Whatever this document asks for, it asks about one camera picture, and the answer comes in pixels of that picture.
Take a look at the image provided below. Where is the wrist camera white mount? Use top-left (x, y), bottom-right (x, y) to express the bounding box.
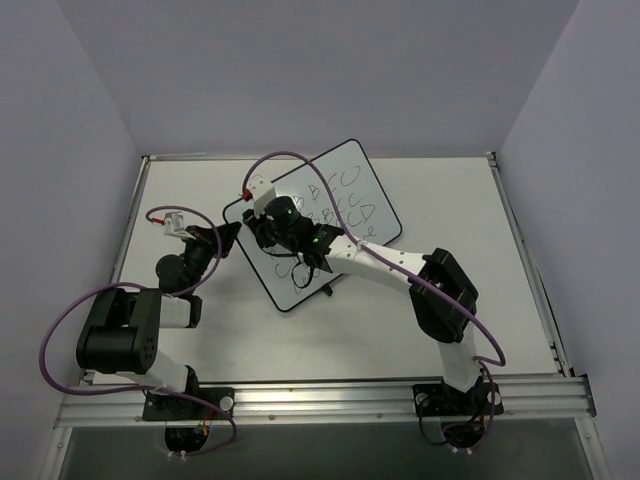
top-left (162, 211), bottom-right (185, 238)
top-left (242, 174), bottom-right (276, 217)

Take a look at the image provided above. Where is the aluminium front frame rail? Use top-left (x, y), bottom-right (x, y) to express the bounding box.
top-left (54, 375), bottom-right (596, 428)

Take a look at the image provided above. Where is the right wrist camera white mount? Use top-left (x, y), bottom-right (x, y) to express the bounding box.
top-left (242, 174), bottom-right (276, 217)

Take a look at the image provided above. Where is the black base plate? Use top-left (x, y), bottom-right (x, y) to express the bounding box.
top-left (142, 387), bottom-right (235, 421)
top-left (412, 382), bottom-right (504, 418)

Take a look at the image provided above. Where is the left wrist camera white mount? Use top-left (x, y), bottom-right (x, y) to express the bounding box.
top-left (162, 211), bottom-right (185, 238)

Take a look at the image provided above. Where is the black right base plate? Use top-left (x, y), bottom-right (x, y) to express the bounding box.
top-left (412, 382), bottom-right (504, 418)

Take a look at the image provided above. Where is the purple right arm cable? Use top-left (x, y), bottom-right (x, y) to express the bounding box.
top-left (243, 150), bottom-right (506, 447)

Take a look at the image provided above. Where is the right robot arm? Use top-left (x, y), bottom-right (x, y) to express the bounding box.
top-left (243, 196), bottom-right (480, 413)

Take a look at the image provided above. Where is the white whiteboard black frame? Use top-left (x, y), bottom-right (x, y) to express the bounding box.
top-left (221, 138), bottom-right (404, 315)

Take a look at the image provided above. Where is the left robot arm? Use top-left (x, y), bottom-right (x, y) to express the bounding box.
top-left (76, 222), bottom-right (241, 419)

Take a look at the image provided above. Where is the thin black gripper wire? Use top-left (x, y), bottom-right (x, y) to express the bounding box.
top-left (264, 244), bottom-right (321, 294)

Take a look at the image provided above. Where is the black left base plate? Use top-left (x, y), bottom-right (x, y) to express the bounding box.
top-left (142, 387), bottom-right (235, 421)

